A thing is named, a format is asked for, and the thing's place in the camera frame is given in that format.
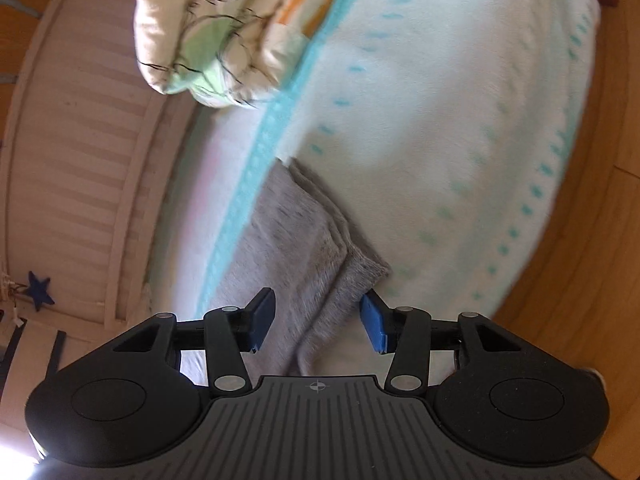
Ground dark blue frame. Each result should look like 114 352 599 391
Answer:
0 330 67 378

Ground blue star decoration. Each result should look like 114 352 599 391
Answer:
25 271 56 313

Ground grey pants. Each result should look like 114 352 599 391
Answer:
200 157 393 376

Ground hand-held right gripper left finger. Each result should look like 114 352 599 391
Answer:
100 287 277 395

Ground pastel floral bed blanket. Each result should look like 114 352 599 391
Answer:
145 0 601 376

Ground white slatted bed frame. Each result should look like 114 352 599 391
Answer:
0 0 201 326

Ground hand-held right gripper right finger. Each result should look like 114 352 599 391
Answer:
360 289 536 395

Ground leaf-print white pillow lower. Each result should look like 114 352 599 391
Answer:
134 0 361 109

